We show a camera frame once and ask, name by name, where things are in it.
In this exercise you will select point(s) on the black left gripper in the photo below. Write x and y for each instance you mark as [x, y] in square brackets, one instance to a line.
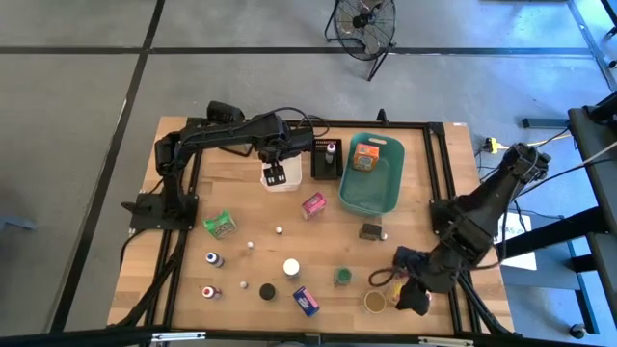
[276, 153]

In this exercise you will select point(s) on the purple squeeze bottle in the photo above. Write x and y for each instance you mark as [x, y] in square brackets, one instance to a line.
[330, 155]

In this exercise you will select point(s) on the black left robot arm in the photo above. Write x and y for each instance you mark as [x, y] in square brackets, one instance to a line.
[217, 132]

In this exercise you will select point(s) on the silver metal bracket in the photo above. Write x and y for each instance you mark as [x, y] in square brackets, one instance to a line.
[178, 336]
[446, 341]

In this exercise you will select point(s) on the black table clamp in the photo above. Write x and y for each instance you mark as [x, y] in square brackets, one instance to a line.
[382, 116]

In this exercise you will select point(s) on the black caster wheel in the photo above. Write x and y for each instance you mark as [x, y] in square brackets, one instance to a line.
[577, 331]

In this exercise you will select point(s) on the green-lidded oregano glass jar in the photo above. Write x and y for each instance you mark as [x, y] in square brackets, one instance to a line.
[342, 276]

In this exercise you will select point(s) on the green plastic bin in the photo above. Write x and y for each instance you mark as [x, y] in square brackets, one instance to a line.
[371, 193]

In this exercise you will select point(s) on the black floor fan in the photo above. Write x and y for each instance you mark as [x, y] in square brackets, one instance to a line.
[361, 21]

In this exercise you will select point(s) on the black metal workstation frame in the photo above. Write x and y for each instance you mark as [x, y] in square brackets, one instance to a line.
[593, 144]

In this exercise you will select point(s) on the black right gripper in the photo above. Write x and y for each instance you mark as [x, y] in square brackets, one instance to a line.
[421, 272]

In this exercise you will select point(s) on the blue Frosted Flakes cereal box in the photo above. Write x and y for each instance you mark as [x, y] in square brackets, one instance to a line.
[306, 301]

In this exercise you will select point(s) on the orange cereal box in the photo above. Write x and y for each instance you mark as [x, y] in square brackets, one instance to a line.
[365, 157]

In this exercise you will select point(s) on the yellow cereal box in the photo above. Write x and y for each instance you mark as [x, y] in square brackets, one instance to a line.
[395, 293]

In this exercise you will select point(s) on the red squeeze bottle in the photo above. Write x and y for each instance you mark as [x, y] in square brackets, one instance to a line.
[211, 292]

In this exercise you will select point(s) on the small black mesh basket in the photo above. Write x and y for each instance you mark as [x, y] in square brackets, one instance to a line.
[318, 171]

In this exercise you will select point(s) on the white plastic bin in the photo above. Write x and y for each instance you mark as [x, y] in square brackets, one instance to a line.
[295, 180]

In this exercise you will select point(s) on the pink cereal box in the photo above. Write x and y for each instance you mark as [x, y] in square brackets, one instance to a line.
[313, 205]

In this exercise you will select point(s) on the black-lidded herb spice jar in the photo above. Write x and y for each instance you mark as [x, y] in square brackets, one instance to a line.
[267, 291]

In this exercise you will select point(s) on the dark brown small box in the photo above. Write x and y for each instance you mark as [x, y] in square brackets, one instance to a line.
[369, 232]

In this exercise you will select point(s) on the white-lidded spice jar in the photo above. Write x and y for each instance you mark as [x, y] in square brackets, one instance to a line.
[291, 266]

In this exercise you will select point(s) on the grey metal floor foot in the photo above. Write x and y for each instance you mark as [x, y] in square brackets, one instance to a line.
[17, 223]
[544, 123]

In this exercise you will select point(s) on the black aluminium table frame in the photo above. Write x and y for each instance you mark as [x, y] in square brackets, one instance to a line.
[410, 125]

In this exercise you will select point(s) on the green Apple Jacks cereal box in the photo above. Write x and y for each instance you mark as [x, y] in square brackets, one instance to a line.
[219, 224]

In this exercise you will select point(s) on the white paper sign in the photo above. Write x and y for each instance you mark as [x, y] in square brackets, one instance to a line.
[523, 262]

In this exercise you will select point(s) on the black aluminium crossbeam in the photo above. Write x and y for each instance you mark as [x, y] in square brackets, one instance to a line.
[96, 337]

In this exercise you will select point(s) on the round jar brown contents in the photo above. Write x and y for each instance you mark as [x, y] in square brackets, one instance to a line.
[374, 301]

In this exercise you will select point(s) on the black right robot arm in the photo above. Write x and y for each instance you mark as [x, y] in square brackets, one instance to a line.
[482, 202]

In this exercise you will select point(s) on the blue squeeze bottle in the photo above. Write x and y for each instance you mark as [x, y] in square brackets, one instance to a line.
[214, 259]

